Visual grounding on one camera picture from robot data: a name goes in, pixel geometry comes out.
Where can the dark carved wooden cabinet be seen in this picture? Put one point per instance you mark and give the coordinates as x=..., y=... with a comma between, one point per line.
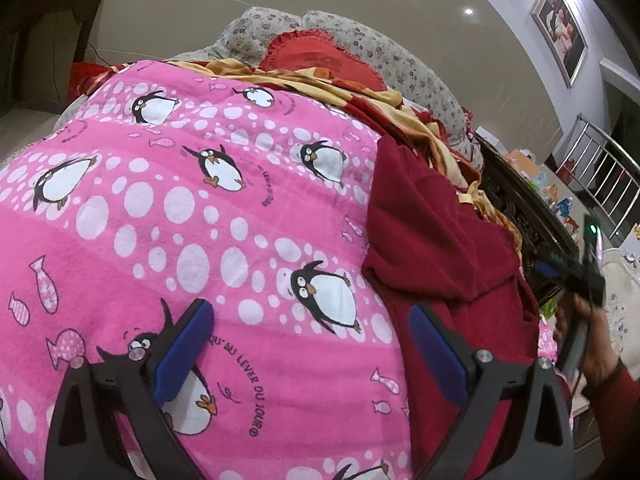
x=541, y=231

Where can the framed wall photo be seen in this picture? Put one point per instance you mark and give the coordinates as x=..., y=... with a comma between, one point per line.
x=564, y=37

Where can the metal stair railing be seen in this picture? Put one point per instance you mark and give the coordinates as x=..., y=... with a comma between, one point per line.
x=603, y=176

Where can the white floral upholstered chair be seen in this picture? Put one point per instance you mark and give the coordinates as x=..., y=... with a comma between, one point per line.
x=621, y=272

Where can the red and yellow blanket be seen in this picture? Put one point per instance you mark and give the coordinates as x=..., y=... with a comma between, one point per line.
x=384, y=112

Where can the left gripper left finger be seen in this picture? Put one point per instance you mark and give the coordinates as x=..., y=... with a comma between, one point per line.
x=84, y=441

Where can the pink penguin quilt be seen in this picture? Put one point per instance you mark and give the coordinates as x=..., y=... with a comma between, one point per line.
x=166, y=186

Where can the left red heart pillow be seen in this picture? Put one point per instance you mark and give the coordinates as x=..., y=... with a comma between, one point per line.
x=314, y=48

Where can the floral padded headboard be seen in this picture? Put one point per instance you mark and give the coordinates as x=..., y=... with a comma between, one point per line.
x=248, y=37

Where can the dark red sweater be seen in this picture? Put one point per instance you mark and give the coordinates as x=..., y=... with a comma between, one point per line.
x=424, y=245

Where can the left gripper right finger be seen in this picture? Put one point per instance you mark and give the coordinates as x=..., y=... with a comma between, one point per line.
x=521, y=405

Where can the right hand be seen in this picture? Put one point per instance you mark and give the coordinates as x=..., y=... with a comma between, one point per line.
x=599, y=360

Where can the dark wooden side table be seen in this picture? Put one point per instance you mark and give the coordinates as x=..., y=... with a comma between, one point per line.
x=41, y=40

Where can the red plastic basin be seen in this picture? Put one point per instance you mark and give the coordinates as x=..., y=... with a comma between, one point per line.
x=85, y=78

